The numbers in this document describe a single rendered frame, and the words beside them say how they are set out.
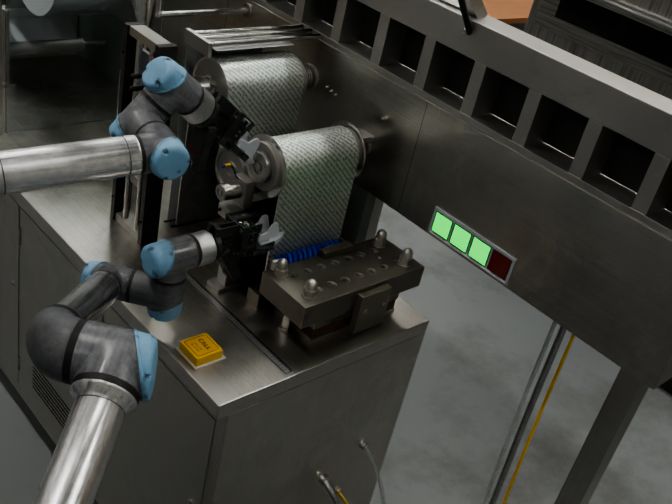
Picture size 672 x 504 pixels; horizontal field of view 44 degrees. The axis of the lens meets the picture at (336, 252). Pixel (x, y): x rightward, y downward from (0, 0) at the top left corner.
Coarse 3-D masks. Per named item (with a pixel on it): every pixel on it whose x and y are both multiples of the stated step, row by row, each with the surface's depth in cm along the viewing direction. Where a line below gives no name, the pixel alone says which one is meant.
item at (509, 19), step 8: (488, 0) 533; (496, 0) 537; (504, 0) 542; (512, 0) 546; (520, 0) 551; (528, 0) 556; (488, 8) 515; (496, 8) 519; (504, 8) 523; (512, 8) 528; (520, 8) 532; (528, 8) 537; (496, 16) 502; (504, 16) 506; (512, 16) 510; (520, 16) 514; (512, 24) 523; (520, 24) 528
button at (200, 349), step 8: (200, 336) 188; (208, 336) 188; (184, 344) 184; (192, 344) 185; (200, 344) 186; (208, 344) 186; (216, 344) 187; (184, 352) 185; (192, 352) 183; (200, 352) 183; (208, 352) 184; (216, 352) 185; (192, 360) 183; (200, 360) 182; (208, 360) 184
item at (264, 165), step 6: (258, 150) 191; (258, 156) 190; (264, 156) 189; (258, 162) 191; (264, 162) 189; (270, 162) 189; (252, 168) 193; (258, 168) 191; (264, 168) 190; (270, 168) 189; (252, 174) 194; (258, 174) 192; (264, 174) 190; (270, 174) 190; (258, 180) 192; (264, 180) 191
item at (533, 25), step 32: (544, 0) 363; (576, 0) 351; (608, 0) 337; (640, 0) 334; (544, 32) 369; (576, 32) 355; (608, 32) 344; (640, 32) 334; (608, 64) 350; (640, 64) 337
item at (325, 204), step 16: (304, 192) 197; (320, 192) 201; (336, 192) 205; (288, 208) 196; (304, 208) 200; (320, 208) 204; (336, 208) 208; (288, 224) 199; (304, 224) 203; (320, 224) 208; (336, 224) 212; (288, 240) 202; (304, 240) 207; (320, 240) 211; (272, 256) 202
